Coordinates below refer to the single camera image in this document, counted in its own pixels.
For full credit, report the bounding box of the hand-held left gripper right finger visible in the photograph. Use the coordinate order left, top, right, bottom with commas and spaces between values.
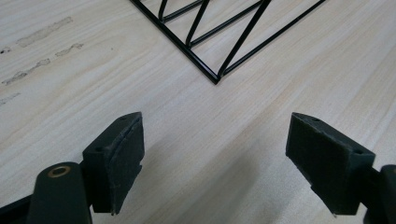
285, 112, 377, 217

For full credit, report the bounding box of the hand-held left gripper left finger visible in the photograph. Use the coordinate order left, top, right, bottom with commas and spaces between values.
81, 111, 146, 217

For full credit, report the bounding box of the black wire rack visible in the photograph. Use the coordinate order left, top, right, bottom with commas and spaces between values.
129, 0, 327, 86

